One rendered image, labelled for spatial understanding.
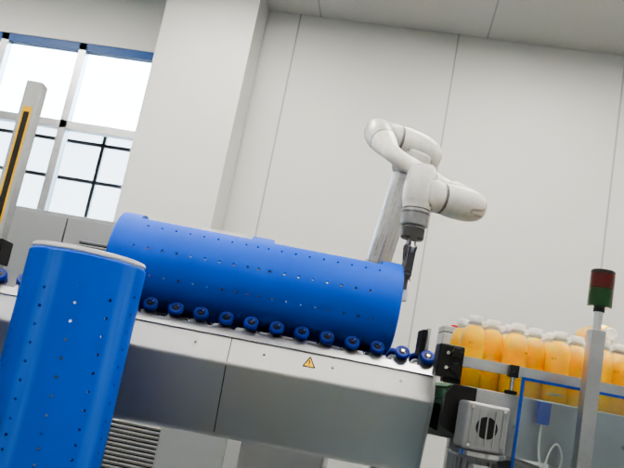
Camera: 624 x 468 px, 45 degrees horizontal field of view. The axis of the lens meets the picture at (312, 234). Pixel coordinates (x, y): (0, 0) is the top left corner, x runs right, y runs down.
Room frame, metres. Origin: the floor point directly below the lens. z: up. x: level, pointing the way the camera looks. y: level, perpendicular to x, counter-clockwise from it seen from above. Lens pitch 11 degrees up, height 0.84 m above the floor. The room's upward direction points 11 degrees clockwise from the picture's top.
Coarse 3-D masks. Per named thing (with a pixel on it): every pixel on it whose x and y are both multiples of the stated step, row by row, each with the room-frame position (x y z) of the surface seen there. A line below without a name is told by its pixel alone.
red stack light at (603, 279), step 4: (592, 272) 1.93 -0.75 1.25; (596, 272) 1.92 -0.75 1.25; (600, 272) 1.92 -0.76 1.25; (592, 276) 1.93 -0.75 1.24; (596, 276) 1.92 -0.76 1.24; (600, 276) 1.92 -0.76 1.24; (604, 276) 1.91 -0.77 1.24; (608, 276) 1.91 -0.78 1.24; (612, 276) 1.91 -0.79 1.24; (592, 280) 1.93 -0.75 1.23; (596, 280) 1.92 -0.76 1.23; (600, 280) 1.92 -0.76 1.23; (604, 280) 1.91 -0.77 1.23; (608, 280) 1.91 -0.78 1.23; (612, 280) 1.91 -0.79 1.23; (592, 284) 1.93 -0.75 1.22; (596, 284) 1.92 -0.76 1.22; (600, 284) 1.91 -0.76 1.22; (604, 284) 1.91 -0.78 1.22; (608, 284) 1.91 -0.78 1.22; (612, 284) 1.91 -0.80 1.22; (608, 288) 1.91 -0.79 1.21; (612, 288) 1.92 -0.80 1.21
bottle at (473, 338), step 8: (464, 328) 2.17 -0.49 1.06; (472, 328) 2.15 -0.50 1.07; (480, 328) 2.15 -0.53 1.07; (464, 336) 2.15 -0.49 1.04; (472, 336) 2.14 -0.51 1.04; (480, 336) 2.14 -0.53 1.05; (464, 344) 2.15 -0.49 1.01; (472, 344) 2.14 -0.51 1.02; (480, 344) 2.14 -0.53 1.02; (464, 352) 2.15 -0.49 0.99; (472, 352) 2.14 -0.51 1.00; (480, 352) 2.14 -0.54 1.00; (464, 368) 2.14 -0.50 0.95; (464, 376) 2.14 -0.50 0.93; (472, 376) 2.14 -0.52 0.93; (464, 384) 2.14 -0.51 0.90; (472, 384) 2.14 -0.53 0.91
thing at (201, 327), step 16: (0, 288) 2.19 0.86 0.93; (16, 288) 2.20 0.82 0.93; (144, 320) 2.18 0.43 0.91; (160, 320) 2.18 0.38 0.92; (176, 320) 2.19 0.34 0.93; (192, 320) 2.20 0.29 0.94; (224, 336) 2.18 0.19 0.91; (240, 336) 2.18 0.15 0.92; (256, 336) 2.19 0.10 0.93; (272, 336) 2.20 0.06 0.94; (320, 352) 2.18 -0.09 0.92; (336, 352) 2.19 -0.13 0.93; (352, 352) 2.20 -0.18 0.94; (400, 368) 2.18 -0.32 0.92; (416, 368) 2.19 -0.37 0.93; (432, 368) 2.19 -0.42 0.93
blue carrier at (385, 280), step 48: (144, 240) 2.17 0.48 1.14; (192, 240) 2.18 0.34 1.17; (240, 240) 2.21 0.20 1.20; (144, 288) 2.19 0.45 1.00; (192, 288) 2.17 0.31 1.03; (240, 288) 2.16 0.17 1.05; (288, 288) 2.16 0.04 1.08; (336, 288) 2.16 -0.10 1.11; (384, 288) 2.17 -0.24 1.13; (288, 336) 2.29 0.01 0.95; (336, 336) 2.22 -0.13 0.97; (384, 336) 2.19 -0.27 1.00
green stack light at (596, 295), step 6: (594, 288) 1.92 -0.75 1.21; (600, 288) 1.91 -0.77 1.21; (606, 288) 1.91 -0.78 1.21; (588, 294) 1.94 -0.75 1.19; (594, 294) 1.92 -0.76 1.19; (600, 294) 1.91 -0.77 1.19; (606, 294) 1.91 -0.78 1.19; (612, 294) 1.92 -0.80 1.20; (588, 300) 1.94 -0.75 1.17; (594, 300) 1.92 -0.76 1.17; (600, 300) 1.91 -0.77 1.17; (606, 300) 1.91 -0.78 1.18; (612, 300) 1.92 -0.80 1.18; (588, 306) 1.96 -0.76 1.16; (600, 306) 1.93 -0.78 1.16; (606, 306) 1.91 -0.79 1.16; (612, 306) 1.93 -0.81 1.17
